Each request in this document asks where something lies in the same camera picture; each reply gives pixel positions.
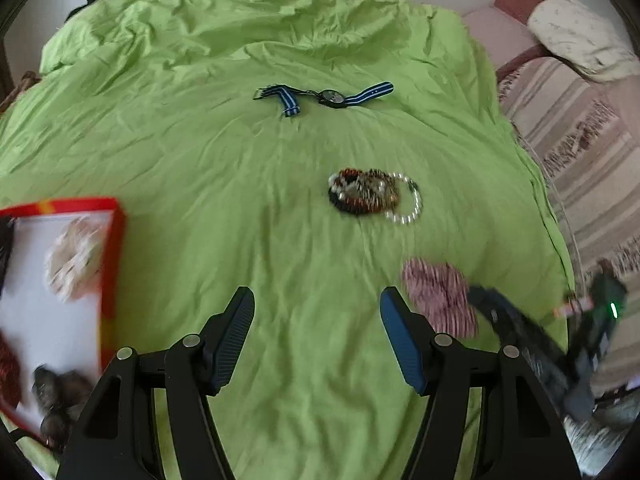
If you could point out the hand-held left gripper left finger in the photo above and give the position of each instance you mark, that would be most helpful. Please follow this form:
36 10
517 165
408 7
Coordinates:
231 342

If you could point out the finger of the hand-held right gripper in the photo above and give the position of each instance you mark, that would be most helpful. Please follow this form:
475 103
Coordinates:
515 322

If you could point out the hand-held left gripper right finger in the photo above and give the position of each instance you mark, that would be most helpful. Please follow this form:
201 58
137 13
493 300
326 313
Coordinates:
402 347

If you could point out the pink striped scrunchie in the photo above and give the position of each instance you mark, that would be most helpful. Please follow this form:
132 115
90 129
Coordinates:
437 292

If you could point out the red cardboard box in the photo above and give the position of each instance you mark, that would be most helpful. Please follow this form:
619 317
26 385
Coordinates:
65 320

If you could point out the white polka dot scrunchie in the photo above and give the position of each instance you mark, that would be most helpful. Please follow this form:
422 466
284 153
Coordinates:
75 257

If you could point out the grey organza scrunchie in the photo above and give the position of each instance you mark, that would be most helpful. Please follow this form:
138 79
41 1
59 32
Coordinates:
62 400

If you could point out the green bed blanket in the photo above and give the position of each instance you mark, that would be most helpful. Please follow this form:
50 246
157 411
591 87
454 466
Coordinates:
250 160

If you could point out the striped sofa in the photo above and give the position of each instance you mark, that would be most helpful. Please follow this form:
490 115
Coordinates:
575 125

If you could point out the white patterned pillow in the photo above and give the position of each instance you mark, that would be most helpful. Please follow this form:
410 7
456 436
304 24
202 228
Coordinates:
575 32

